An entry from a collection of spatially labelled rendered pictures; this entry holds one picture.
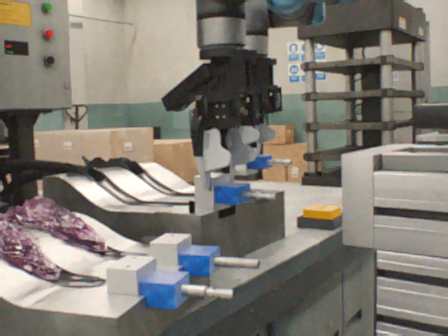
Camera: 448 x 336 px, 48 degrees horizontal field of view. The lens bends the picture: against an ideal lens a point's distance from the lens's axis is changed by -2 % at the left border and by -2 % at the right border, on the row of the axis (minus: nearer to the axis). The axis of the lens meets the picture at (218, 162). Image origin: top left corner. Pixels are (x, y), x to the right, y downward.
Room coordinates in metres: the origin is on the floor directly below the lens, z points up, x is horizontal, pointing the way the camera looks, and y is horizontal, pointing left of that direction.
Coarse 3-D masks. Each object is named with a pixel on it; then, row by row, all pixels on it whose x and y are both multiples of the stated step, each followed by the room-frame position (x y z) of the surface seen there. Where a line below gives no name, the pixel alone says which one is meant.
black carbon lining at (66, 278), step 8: (112, 248) 0.69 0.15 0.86; (104, 256) 0.67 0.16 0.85; (112, 256) 0.68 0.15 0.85; (120, 256) 0.68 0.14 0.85; (144, 256) 0.67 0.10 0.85; (56, 264) 0.59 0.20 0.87; (64, 272) 0.59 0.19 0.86; (72, 272) 0.59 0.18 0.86; (48, 280) 0.56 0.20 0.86; (56, 280) 0.57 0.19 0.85; (64, 280) 0.58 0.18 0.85; (72, 280) 0.58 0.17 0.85; (80, 280) 0.58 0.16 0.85; (88, 280) 0.58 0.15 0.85; (96, 280) 0.57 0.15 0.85; (104, 280) 0.57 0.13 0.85
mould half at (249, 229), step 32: (64, 192) 0.93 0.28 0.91; (96, 192) 0.92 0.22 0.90; (128, 192) 0.96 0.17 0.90; (192, 192) 1.02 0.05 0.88; (128, 224) 0.83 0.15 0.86; (160, 224) 0.79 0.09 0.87; (192, 224) 0.76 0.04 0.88; (224, 224) 0.80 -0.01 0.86; (256, 224) 0.87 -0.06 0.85; (224, 256) 0.79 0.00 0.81
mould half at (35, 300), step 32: (96, 224) 0.74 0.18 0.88; (64, 256) 0.62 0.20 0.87; (96, 256) 0.65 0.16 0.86; (0, 288) 0.51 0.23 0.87; (32, 288) 0.53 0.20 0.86; (64, 288) 0.54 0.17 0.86; (96, 288) 0.54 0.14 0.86; (0, 320) 0.50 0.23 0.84; (32, 320) 0.48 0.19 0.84; (64, 320) 0.47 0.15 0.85; (96, 320) 0.46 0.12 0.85; (128, 320) 0.47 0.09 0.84; (160, 320) 0.54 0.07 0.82
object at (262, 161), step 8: (256, 152) 1.13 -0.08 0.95; (256, 160) 1.08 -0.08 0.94; (264, 160) 1.08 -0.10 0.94; (272, 160) 1.08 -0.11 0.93; (280, 160) 1.07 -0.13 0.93; (288, 160) 1.06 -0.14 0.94; (240, 168) 1.10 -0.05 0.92; (248, 168) 1.10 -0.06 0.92; (256, 168) 1.09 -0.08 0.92; (264, 168) 1.08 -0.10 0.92
